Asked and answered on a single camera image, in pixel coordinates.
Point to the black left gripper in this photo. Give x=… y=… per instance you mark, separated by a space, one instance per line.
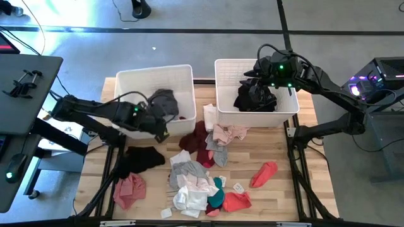
x=151 y=121

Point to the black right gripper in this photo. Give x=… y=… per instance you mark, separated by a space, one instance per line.
x=265 y=67

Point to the black Puma garment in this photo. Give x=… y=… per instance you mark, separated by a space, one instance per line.
x=269 y=97

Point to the dark grey garment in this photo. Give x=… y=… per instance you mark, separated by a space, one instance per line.
x=167 y=101

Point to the black Puma shorts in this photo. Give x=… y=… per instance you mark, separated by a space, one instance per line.
x=243 y=108

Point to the light pink garment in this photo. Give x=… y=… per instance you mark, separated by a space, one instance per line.
x=224 y=134

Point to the pink sock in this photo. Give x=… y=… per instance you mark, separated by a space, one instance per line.
x=214 y=212

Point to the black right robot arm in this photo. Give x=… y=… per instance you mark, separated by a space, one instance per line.
x=331 y=91

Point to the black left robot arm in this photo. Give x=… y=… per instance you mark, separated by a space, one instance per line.
x=94 y=110

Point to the white perforated plastic basket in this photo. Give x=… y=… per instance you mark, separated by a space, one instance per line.
x=142 y=85
x=227 y=104

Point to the maroon garment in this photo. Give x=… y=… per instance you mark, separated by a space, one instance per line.
x=191 y=140

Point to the white cloth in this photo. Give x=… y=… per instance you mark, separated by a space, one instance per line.
x=180 y=157

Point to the long white sock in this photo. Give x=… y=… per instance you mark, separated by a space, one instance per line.
x=210 y=116

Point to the light grey garment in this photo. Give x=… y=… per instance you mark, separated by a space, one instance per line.
x=186 y=168

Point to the maroon sock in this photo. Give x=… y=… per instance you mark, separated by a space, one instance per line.
x=203 y=159

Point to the salmon pink garment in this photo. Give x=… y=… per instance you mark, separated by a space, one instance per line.
x=129 y=190

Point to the small grey garment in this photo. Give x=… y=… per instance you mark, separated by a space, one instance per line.
x=221 y=157

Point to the pale pink white garment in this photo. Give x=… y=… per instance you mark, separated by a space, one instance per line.
x=199 y=184

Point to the white paper tag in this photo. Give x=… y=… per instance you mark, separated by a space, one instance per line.
x=222 y=180
x=166 y=213
x=238 y=188

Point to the coral sock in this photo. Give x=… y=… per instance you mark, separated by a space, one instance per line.
x=236 y=201
x=263 y=175

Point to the teal sock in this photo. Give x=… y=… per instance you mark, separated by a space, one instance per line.
x=218 y=197

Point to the small maroon cloth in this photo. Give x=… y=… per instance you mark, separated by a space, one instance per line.
x=207 y=208

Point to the black stand base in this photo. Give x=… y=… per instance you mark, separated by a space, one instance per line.
x=141 y=9

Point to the grey desk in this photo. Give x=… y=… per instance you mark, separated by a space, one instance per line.
x=28 y=94

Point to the black clamp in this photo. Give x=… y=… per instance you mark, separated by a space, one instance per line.
x=23 y=85

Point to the computer tower with lights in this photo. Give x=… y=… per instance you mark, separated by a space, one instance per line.
x=388 y=75

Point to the dark monitor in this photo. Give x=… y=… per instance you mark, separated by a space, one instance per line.
x=6 y=45

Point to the white metal bracket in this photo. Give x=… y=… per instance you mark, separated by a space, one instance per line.
x=293 y=224
x=117 y=223

